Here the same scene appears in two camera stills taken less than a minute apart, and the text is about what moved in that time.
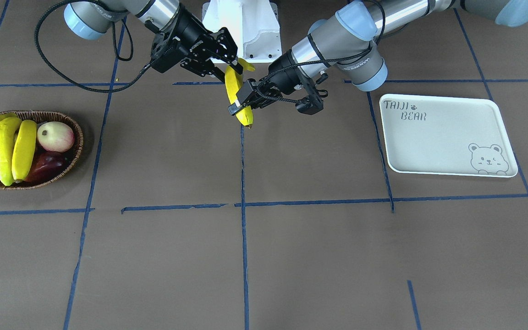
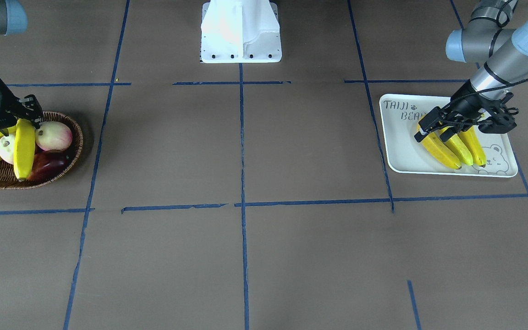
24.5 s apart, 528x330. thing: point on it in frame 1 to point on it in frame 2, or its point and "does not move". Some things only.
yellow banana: [24, 149] to [457, 144]
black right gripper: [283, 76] to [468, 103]
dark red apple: [47, 165] does not move
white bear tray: [442, 135] does not move
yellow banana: [234, 79] to [475, 145]
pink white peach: [55, 136] does not move
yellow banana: [3, 143] to [433, 142]
